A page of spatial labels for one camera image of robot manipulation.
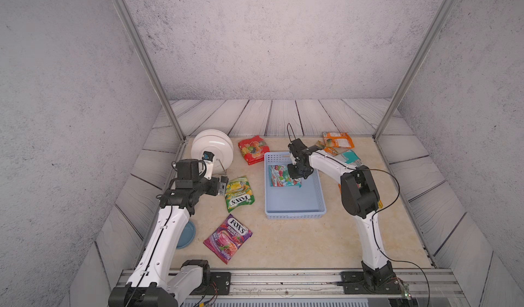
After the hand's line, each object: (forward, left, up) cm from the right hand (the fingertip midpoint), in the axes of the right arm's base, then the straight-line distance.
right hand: (293, 174), depth 101 cm
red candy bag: (+16, +21, +1) cm, 26 cm away
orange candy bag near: (+18, -21, -3) cm, 28 cm away
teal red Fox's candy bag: (0, +7, -1) cm, 7 cm away
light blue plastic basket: (-14, +6, -3) cm, 15 cm away
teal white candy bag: (+12, -31, -2) cm, 33 cm away
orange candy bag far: (+25, -27, -2) cm, 37 cm away
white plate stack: (+7, +35, +14) cm, 38 cm away
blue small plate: (-30, +44, +1) cm, 53 cm away
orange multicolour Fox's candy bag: (-14, -38, -3) cm, 41 cm away
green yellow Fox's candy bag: (-10, +26, -1) cm, 28 cm away
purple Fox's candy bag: (-32, +29, 0) cm, 43 cm away
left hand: (-13, +31, +18) cm, 38 cm away
